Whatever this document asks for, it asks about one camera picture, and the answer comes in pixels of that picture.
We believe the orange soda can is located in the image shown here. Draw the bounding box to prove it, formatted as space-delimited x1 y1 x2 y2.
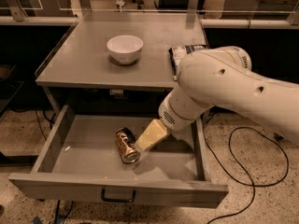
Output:
116 127 140 164

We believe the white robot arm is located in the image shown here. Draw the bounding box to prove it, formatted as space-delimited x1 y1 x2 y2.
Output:
136 47 299 151

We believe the grey metal counter cabinet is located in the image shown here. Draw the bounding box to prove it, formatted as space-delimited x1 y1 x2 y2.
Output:
36 11 207 113

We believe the grey open top drawer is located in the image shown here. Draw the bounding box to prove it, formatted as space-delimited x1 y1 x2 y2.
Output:
9 105 228 208

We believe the blue white chip bag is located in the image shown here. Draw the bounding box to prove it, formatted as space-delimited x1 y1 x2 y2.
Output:
168 45 206 80

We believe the white ceramic bowl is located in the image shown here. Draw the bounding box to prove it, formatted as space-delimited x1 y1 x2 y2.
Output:
107 35 144 64

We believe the black drawer handle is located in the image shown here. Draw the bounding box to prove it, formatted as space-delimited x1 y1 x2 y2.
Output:
100 189 136 203

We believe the black floor cable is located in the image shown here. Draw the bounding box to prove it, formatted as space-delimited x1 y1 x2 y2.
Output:
204 112 290 224

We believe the white horizontal rail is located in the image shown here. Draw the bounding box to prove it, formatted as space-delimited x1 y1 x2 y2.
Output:
0 16 299 30

